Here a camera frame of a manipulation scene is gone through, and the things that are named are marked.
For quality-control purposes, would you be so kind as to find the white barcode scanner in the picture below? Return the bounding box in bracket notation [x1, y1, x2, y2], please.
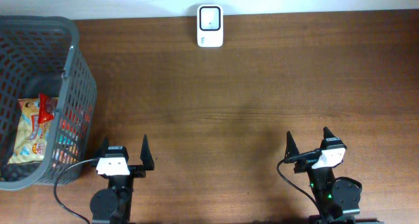
[196, 4, 224, 48]

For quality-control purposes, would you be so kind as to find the yellow snack bag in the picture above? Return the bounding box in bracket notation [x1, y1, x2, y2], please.
[7, 98, 54, 164]

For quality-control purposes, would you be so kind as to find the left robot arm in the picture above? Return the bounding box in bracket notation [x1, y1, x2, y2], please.
[90, 136, 155, 224]

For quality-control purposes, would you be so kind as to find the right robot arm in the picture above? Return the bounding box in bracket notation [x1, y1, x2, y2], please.
[276, 127, 379, 224]

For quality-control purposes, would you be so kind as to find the red Hacks candy bag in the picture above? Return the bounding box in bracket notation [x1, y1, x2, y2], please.
[38, 94, 58, 124]

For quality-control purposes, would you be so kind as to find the grey plastic mesh basket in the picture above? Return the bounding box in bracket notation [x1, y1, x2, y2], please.
[1, 16, 97, 191]

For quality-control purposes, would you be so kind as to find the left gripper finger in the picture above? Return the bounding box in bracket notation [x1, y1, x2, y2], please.
[140, 134, 155, 170]
[98, 137, 109, 158]

